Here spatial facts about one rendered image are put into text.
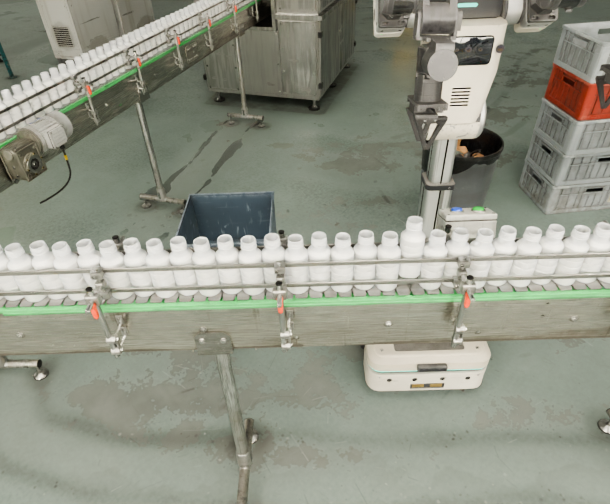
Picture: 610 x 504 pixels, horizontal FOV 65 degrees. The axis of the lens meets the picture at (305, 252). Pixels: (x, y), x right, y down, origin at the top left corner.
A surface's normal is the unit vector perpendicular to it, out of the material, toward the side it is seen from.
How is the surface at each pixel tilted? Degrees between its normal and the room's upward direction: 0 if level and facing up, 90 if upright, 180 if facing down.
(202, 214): 90
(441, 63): 81
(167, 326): 90
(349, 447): 0
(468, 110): 90
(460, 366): 90
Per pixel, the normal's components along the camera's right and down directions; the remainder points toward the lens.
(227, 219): 0.01, 0.62
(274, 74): -0.29, 0.61
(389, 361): -0.02, -0.35
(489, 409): -0.03, -0.78
